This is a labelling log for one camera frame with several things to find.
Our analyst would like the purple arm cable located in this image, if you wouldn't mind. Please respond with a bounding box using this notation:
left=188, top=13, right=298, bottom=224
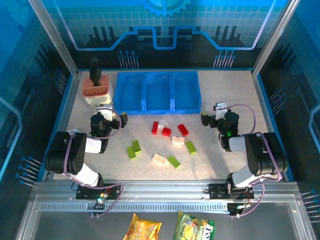
left=62, top=104, right=125, bottom=219
left=224, top=103, right=283, bottom=219

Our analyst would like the slotted cable duct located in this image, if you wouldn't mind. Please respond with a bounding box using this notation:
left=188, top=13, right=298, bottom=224
left=39, top=201, right=232, bottom=213

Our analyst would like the aluminium frame post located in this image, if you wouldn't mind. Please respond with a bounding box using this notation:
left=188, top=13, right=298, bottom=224
left=28, top=0, right=83, bottom=77
left=251, top=0, right=301, bottom=77

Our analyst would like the blue three-compartment tray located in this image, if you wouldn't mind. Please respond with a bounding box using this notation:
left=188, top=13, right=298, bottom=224
left=113, top=70, right=202, bottom=115

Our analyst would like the black utensil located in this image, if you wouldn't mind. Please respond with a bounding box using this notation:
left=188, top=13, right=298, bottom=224
left=89, top=56, right=103, bottom=87

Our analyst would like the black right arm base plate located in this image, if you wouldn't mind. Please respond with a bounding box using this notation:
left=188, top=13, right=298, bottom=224
left=208, top=183, right=255, bottom=201

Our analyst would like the green snack bag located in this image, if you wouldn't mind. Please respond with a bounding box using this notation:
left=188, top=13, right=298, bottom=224
left=173, top=211, right=216, bottom=240

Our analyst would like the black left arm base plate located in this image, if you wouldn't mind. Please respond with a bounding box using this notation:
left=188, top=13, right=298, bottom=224
left=75, top=183, right=124, bottom=201

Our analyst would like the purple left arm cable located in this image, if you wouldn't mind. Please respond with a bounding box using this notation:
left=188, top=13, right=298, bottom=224
left=62, top=104, right=125, bottom=219

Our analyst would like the aluminium mounting rail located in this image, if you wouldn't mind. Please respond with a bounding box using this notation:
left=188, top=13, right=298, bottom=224
left=29, top=179, right=301, bottom=201

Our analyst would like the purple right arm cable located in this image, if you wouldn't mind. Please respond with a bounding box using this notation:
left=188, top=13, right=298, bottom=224
left=224, top=103, right=283, bottom=219

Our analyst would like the small controller board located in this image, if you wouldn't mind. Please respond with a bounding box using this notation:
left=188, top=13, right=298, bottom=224
left=227, top=201, right=251, bottom=218
left=92, top=191, right=112, bottom=211

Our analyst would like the green lego brick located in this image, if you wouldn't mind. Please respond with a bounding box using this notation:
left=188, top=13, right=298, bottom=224
left=131, top=139, right=143, bottom=155
left=184, top=140, right=198, bottom=155
left=126, top=146, right=137, bottom=161
left=166, top=155, right=181, bottom=169

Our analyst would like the yellow snack bag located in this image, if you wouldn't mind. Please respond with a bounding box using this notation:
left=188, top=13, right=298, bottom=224
left=123, top=213, right=163, bottom=240

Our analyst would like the orange and white utensil holder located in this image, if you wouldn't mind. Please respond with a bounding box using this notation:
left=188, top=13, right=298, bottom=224
left=82, top=75, right=114, bottom=108

